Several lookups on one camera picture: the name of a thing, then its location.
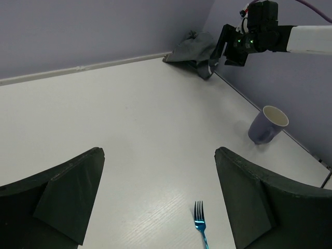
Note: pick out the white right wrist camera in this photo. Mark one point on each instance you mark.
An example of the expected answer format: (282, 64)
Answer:
(242, 27)

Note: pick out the grey striped cloth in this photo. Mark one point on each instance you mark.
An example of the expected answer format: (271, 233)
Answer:
(195, 49)

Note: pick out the blue metallic fork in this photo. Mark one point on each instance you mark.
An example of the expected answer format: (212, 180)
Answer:
(199, 221)

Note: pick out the purple mug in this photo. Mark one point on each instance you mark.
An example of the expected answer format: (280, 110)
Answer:
(267, 125)

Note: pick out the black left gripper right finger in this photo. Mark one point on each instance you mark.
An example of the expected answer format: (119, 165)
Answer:
(267, 210)

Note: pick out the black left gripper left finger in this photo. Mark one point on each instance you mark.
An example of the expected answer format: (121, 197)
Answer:
(52, 209)

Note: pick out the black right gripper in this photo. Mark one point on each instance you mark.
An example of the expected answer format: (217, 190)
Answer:
(258, 32)

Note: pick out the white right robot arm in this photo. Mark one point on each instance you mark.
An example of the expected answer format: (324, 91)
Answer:
(308, 39)

